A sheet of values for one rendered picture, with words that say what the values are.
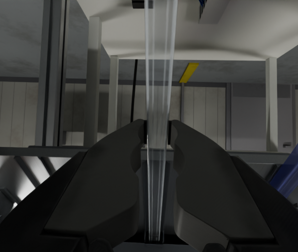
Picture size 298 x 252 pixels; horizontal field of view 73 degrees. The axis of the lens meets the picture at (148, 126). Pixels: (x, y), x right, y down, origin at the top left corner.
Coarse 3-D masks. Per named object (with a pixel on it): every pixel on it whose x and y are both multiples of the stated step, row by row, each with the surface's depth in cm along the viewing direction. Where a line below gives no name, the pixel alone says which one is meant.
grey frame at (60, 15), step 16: (48, 0) 43; (64, 0) 45; (48, 16) 43; (64, 16) 45; (48, 32) 43; (64, 32) 45; (48, 48) 43; (64, 48) 45; (48, 64) 43; (64, 64) 45; (48, 80) 43; (64, 80) 46; (48, 96) 42; (64, 96) 46; (48, 112) 42; (48, 128) 42; (48, 144) 41
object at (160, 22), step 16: (144, 0) 8; (160, 0) 8; (176, 0) 8; (144, 16) 9; (160, 16) 9; (176, 16) 9; (160, 32) 9; (160, 48) 10; (160, 64) 10; (160, 80) 11; (160, 96) 11; (160, 112) 12; (160, 128) 13; (160, 144) 14; (160, 160) 15; (160, 176) 16; (160, 192) 18; (160, 208) 20; (160, 224) 23
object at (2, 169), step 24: (0, 168) 19; (24, 168) 18; (48, 168) 18; (144, 168) 17; (168, 168) 17; (264, 168) 17; (24, 192) 22; (144, 192) 20; (168, 192) 20; (144, 216) 24; (168, 216) 24; (168, 240) 29
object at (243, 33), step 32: (96, 0) 51; (128, 0) 50; (192, 0) 50; (256, 0) 49; (288, 0) 49; (128, 32) 66; (192, 32) 65; (224, 32) 64; (256, 32) 64; (288, 32) 63
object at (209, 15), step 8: (136, 0) 41; (200, 0) 46; (208, 0) 43; (216, 0) 43; (224, 0) 43; (200, 8) 49; (208, 8) 46; (216, 8) 46; (224, 8) 46; (200, 16) 49; (208, 16) 49; (216, 16) 49
